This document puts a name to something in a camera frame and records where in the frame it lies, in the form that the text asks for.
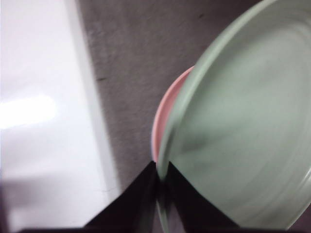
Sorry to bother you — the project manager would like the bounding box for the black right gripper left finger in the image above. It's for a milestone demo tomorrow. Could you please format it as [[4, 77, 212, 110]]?
[[84, 161, 157, 230]]

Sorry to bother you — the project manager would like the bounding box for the pale green round plate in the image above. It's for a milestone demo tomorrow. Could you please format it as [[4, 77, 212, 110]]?
[[156, 0, 311, 233]]

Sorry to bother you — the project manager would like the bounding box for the pink round plate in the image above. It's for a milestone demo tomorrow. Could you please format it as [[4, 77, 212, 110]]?
[[151, 65, 198, 163]]

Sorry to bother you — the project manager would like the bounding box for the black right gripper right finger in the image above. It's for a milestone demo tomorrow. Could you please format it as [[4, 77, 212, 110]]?
[[165, 161, 241, 230]]

